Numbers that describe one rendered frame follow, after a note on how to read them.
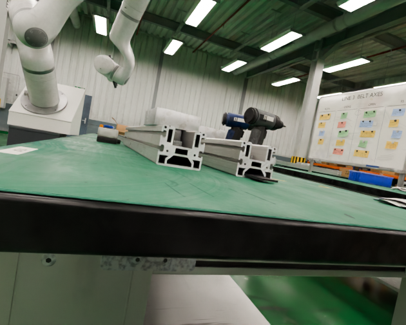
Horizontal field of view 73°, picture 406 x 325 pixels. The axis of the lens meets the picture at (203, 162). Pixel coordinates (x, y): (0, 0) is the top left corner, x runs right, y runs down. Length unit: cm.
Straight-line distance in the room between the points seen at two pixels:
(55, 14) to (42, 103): 41
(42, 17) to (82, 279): 99
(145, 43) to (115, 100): 281
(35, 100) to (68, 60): 1127
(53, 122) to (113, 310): 113
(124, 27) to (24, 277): 112
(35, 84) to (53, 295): 111
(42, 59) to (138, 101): 1118
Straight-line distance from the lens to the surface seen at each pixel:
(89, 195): 23
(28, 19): 119
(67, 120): 139
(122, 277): 34
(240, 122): 115
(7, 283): 35
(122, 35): 133
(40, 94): 139
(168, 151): 58
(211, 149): 80
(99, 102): 1239
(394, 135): 375
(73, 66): 1262
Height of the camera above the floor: 83
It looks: 3 degrees down
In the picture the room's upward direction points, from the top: 10 degrees clockwise
